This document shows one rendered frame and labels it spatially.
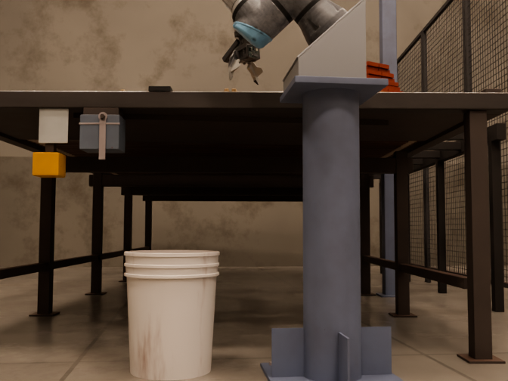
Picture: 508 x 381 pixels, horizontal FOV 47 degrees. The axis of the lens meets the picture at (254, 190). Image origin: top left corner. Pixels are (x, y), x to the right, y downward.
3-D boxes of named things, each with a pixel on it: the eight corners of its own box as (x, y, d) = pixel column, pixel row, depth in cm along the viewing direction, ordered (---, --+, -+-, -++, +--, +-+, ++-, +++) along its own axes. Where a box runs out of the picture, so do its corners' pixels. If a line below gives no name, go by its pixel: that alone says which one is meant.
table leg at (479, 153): (505, 363, 195) (499, 108, 201) (469, 363, 195) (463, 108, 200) (490, 356, 207) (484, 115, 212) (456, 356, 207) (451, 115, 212)
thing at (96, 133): (118, 159, 198) (119, 106, 199) (76, 159, 198) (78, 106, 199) (125, 162, 209) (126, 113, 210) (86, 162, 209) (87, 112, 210)
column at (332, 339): (419, 395, 156) (414, 73, 162) (278, 400, 152) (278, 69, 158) (374, 363, 194) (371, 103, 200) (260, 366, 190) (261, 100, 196)
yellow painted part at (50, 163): (58, 175, 199) (60, 106, 200) (31, 175, 199) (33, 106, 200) (66, 178, 207) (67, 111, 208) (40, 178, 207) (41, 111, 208)
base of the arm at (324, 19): (353, 7, 173) (330, -18, 173) (315, 41, 173) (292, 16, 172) (343, 22, 188) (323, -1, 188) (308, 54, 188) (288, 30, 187)
